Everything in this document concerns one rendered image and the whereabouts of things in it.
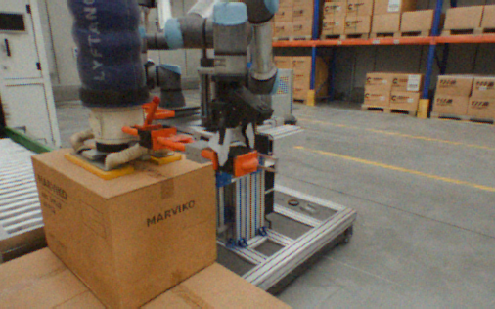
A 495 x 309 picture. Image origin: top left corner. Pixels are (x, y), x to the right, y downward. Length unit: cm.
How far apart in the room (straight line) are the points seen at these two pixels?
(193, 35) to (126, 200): 50
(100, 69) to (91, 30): 12
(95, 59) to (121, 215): 50
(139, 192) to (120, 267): 23
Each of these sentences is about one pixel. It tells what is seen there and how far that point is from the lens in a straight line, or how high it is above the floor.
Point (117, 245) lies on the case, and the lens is 108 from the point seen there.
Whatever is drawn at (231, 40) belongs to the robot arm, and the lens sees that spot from 77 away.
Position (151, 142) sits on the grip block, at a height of 107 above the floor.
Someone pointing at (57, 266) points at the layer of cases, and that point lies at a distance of 154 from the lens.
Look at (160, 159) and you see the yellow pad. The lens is 123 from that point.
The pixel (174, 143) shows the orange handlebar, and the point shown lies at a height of 108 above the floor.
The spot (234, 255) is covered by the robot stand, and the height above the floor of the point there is 21.
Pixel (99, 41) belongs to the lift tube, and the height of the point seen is 136.
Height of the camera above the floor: 133
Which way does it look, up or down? 17 degrees down
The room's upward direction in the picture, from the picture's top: straight up
